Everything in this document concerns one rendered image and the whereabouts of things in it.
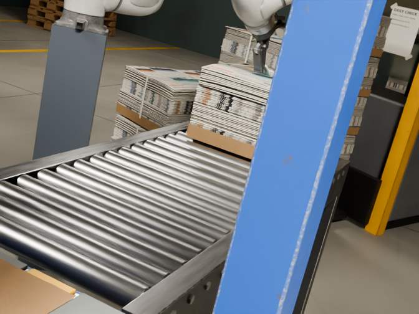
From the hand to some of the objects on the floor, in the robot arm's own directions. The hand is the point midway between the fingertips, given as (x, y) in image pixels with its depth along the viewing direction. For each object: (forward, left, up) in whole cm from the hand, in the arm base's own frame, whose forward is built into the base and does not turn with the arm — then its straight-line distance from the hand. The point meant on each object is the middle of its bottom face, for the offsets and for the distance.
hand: (274, 53), depth 194 cm
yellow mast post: (+128, +137, -110) cm, 217 cm away
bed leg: (+32, -4, -110) cm, 114 cm away
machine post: (-28, -128, -110) cm, 171 cm away
